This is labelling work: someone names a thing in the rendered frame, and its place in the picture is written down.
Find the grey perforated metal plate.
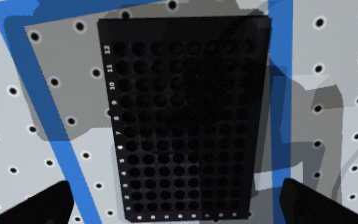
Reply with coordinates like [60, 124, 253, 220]
[0, 0, 358, 224]

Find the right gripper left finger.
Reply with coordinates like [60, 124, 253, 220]
[0, 180, 74, 224]

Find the blue tape outline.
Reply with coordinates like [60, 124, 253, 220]
[0, 0, 293, 224]

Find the black well plate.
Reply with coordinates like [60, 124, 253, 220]
[97, 15, 272, 223]

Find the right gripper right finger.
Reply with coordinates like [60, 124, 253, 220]
[279, 178, 358, 224]

